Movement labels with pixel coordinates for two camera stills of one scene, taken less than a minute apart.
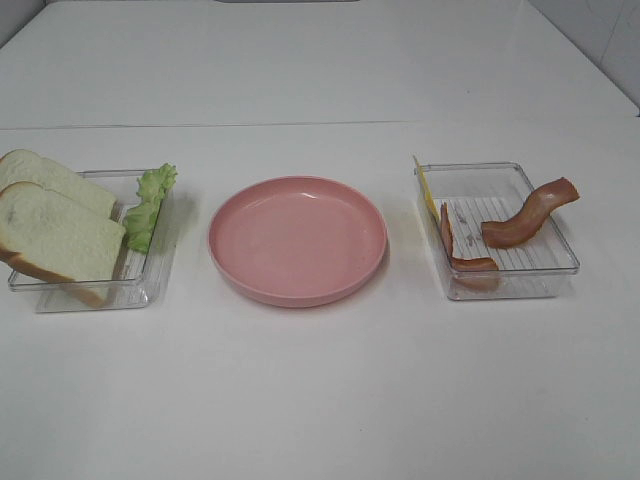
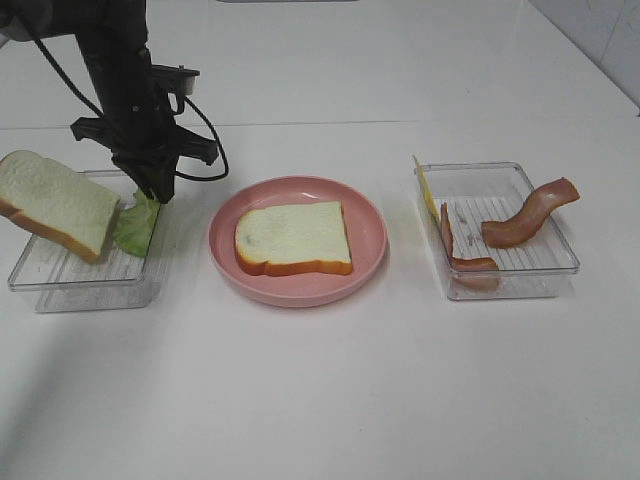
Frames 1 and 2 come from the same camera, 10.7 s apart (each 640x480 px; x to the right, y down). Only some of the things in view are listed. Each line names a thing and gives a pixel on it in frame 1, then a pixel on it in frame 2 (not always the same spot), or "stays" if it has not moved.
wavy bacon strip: [526, 224] stays
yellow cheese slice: [426, 187] stays
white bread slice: [62, 239] to [290, 240]
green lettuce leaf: [151, 186] stays
